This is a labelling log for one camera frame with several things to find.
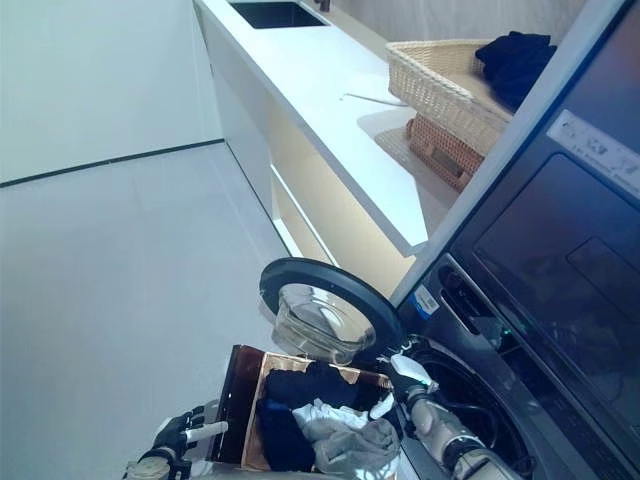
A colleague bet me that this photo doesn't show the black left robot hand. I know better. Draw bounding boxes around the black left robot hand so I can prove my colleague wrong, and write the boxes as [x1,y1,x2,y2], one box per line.
[152,405,229,452]

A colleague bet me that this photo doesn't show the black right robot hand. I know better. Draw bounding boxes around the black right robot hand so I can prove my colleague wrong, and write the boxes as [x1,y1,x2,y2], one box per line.
[368,352,441,419]

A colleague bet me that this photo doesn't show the black garment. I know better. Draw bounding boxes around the black garment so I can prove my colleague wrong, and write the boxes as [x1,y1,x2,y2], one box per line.
[263,362,354,404]
[347,374,397,412]

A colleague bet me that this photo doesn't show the heather grey garment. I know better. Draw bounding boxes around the heather grey garment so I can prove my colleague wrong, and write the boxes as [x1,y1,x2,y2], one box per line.
[309,418,402,475]

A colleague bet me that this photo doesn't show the white garment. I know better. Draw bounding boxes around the white garment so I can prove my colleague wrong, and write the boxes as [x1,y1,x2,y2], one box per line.
[292,397,371,444]

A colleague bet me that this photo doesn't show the round glass washing machine door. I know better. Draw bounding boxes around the round glass washing machine door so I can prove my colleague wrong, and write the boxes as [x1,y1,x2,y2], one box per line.
[259,257,401,366]

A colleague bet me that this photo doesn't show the blue barcode sticker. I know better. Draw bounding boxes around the blue barcode sticker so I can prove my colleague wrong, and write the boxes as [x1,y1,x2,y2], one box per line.
[413,284,444,319]

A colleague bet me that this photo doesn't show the navy blue garment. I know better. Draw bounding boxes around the navy blue garment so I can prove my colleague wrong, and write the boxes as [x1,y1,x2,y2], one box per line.
[255,397,316,471]

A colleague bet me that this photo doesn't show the grey robot torso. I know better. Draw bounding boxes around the grey robot torso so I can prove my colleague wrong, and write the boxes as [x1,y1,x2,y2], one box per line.
[189,457,416,480]

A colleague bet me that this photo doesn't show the light brown wicker laundry basket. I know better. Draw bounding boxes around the light brown wicker laundry basket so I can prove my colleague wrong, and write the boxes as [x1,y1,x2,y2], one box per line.
[248,352,394,474]

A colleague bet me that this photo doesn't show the brown rattan box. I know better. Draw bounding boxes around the brown rattan box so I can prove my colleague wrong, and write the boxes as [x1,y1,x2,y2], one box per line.
[405,113,486,194]

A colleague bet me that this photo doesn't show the beige woven mat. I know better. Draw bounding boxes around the beige woven mat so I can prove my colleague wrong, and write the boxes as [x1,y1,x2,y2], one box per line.
[374,125,471,194]

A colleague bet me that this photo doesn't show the thin white stick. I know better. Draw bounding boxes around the thin white stick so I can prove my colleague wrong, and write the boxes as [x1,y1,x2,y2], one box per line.
[340,92,406,106]

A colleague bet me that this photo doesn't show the white instruction label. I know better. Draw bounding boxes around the white instruction label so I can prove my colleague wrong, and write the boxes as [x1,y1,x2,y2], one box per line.
[547,108,640,199]

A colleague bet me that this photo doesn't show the pale wicker basket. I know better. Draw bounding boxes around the pale wicker basket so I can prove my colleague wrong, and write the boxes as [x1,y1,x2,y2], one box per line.
[384,38,516,156]

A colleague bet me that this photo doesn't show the white counter cabinet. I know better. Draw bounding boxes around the white counter cabinet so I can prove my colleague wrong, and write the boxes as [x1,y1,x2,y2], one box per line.
[192,0,516,261]

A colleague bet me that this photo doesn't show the black clothing pile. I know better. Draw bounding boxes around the black clothing pile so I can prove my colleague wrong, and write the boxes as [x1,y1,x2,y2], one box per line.
[474,31,559,112]

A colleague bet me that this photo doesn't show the black sink basin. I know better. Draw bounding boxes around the black sink basin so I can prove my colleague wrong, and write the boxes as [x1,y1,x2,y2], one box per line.
[227,1,332,30]

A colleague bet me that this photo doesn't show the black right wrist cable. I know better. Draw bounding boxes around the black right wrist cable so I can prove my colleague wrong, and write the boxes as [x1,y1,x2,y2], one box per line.
[464,397,526,466]

